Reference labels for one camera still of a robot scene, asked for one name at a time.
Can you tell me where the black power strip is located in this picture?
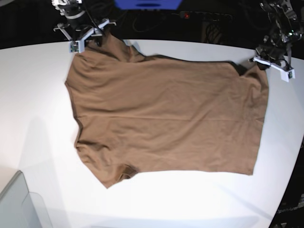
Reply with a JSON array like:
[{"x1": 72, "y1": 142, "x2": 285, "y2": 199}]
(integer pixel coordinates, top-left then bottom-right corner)
[{"x1": 179, "y1": 11, "x2": 233, "y2": 21}]

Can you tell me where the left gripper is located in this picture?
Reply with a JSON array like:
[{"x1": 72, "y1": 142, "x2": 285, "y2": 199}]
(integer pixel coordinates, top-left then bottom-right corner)
[{"x1": 249, "y1": 46, "x2": 292, "y2": 71}]

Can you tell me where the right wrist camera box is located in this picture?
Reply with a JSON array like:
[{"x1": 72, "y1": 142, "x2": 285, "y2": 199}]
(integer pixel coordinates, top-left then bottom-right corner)
[{"x1": 68, "y1": 40, "x2": 85, "y2": 53}]

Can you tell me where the brown t-shirt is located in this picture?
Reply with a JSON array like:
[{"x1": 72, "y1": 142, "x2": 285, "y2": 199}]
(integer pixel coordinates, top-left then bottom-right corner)
[{"x1": 65, "y1": 35, "x2": 269, "y2": 188}]

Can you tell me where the blue bin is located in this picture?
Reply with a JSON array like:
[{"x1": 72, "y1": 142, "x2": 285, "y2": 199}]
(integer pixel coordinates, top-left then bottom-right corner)
[{"x1": 114, "y1": 0, "x2": 182, "y2": 10}]

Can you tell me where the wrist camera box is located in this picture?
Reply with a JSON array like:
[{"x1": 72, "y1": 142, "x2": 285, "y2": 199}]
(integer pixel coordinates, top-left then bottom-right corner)
[
  {"x1": 68, "y1": 40, "x2": 85, "y2": 53},
  {"x1": 280, "y1": 68, "x2": 295, "y2": 82}
]

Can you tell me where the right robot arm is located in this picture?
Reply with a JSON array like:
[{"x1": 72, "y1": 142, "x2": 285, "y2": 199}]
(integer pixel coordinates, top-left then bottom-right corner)
[{"x1": 52, "y1": 0, "x2": 115, "y2": 41}]

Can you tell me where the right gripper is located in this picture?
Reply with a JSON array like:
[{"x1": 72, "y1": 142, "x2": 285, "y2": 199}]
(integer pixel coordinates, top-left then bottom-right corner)
[{"x1": 53, "y1": 19, "x2": 116, "y2": 41}]

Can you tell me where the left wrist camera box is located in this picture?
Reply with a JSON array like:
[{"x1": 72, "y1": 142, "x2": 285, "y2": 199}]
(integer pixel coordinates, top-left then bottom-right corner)
[{"x1": 280, "y1": 68, "x2": 295, "y2": 82}]

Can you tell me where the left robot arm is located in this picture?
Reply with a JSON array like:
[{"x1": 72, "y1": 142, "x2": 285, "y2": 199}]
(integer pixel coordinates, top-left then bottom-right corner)
[{"x1": 249, "y1": 0, "x2": 304, "y2": 73}]

